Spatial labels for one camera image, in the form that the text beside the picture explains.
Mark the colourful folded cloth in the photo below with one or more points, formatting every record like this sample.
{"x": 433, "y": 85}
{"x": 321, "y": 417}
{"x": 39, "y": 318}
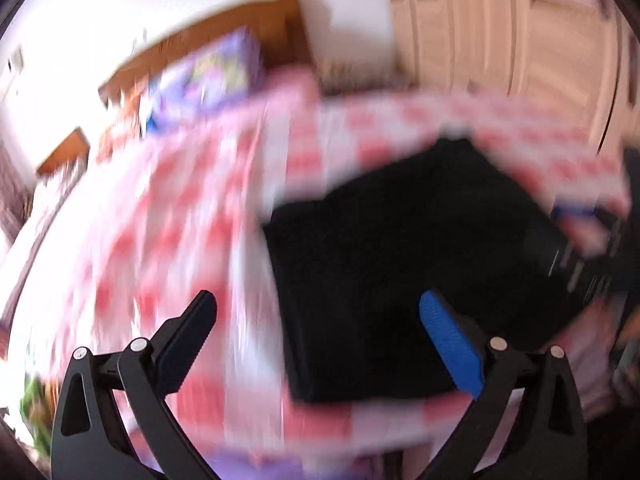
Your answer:
{"x": 35, "y": 405}

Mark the small wooden headboard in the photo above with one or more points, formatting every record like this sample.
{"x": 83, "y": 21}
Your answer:
{"x": 65, "y": 152}

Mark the purple printed pillow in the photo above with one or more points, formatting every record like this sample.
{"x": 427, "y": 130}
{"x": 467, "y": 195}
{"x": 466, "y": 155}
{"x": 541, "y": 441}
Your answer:
{"x": 210, "y": 75}

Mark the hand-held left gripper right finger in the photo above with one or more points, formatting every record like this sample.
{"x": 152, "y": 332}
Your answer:
{"x": 450, "y": 340}

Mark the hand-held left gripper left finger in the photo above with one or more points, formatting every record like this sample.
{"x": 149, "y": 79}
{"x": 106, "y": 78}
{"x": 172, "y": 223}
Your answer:
{"x": 197, "y": 325}

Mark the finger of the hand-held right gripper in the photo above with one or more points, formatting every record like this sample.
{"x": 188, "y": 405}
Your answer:
{"x": 575, "y": 211}

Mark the black pants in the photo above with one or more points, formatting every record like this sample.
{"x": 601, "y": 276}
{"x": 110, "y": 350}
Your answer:
{"x": 375, "y": 285}

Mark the wooden bed headboard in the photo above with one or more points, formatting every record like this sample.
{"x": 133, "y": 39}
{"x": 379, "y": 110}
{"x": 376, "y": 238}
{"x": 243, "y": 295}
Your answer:
{"x": 240, "y": 25}

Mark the light wooden wardrobe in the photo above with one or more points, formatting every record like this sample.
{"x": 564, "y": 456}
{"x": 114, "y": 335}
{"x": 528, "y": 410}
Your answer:
{"x": 510, "y": 25}

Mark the wall socket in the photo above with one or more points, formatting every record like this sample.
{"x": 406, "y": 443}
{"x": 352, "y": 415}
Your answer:
{"x": 15, "y": 62}

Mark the pink checkered bed sheet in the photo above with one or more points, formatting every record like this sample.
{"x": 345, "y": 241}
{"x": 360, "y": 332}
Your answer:
{"x": 175, "y": 210}

